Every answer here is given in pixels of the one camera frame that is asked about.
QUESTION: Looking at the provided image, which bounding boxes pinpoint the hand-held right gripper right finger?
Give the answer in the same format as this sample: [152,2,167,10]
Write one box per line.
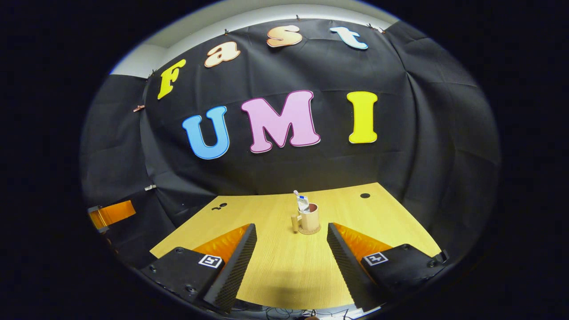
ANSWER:
[327,222,449,312]

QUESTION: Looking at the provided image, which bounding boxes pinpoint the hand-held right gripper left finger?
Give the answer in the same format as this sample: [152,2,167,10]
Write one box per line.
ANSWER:
[140,223,258,314]

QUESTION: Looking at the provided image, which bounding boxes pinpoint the beige cup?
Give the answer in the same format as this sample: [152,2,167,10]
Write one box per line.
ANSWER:
[291,203,321,233]

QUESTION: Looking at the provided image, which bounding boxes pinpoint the wooden desktop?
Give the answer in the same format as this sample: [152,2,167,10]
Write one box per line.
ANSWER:
[150,182,442,310]

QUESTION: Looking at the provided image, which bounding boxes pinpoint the black backdrop cloth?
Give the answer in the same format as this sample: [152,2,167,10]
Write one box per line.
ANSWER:
[80,18,503,267]

